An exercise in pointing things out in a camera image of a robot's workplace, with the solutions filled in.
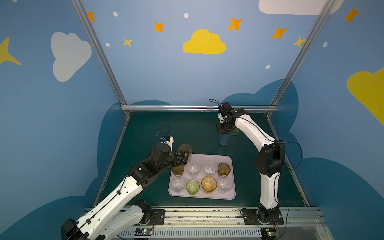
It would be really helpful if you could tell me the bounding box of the green tinted cup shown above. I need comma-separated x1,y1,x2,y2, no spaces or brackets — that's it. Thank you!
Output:
233,129,240,136

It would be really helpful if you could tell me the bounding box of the dark olive cup back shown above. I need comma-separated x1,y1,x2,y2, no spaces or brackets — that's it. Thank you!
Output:
172,166,185,176

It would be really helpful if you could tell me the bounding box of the tall pale blue cup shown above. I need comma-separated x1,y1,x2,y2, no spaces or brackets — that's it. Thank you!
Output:
219,133,233,146

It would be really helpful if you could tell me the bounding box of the tall yellow plastic cup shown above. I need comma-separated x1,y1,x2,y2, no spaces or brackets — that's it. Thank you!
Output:
178,144,193,164

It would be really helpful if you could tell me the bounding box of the clear faceted glass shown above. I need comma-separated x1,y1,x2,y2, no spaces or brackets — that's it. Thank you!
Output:
170,176,186,193
203,162,217,176
217,175,234,194
186,163,201,177

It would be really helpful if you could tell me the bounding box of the small green cup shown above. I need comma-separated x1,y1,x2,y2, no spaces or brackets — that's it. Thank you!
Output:
186,179,200,196

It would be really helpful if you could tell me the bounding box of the lilac plastic tray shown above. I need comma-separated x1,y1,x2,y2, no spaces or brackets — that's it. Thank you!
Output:
169,154,236,200

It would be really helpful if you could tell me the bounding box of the brown amber short cup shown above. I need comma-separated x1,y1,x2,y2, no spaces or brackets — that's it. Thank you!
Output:
218,163,231,177

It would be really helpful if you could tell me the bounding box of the yellow short cup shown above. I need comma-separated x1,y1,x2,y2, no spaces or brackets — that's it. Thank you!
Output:
201,176,217,194

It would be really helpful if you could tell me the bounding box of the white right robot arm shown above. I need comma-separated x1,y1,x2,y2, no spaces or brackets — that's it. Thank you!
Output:
217,102,286,224

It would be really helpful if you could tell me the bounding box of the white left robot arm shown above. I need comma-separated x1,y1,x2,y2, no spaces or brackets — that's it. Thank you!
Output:
61,142,191,240

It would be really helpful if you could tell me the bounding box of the left green circuit board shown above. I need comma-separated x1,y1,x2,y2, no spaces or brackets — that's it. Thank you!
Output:
134,229,154,238

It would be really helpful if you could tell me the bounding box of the green circuit board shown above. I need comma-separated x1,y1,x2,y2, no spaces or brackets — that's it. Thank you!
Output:
134,229,154,238
260,228,278,240

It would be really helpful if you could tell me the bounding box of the right green circuit board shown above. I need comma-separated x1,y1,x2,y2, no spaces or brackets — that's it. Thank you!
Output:
260,228,278,240

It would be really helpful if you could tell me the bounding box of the aluminium right corner post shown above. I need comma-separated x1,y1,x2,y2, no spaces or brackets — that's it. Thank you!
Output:
266,0,337,119

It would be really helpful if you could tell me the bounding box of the aluminium corner post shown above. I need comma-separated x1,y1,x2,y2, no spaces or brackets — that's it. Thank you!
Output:
266,0,337,119
71,0,131,119

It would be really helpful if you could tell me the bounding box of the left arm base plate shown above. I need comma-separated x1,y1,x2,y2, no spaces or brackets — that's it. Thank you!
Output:
139,209,166,226

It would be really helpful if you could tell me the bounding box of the aluminium back frame rail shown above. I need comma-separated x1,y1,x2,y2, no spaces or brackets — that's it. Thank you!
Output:
121,105,278,112

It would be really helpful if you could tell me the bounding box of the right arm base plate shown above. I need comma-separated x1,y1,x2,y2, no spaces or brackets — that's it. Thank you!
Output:
240,208,285,225

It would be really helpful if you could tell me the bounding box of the aluminium front rail base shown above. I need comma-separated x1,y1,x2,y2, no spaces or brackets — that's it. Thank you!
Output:
110,207,333,240

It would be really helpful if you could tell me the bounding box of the aluminium left corner post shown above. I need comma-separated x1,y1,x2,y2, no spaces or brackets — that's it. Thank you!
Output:
71,0,131,119

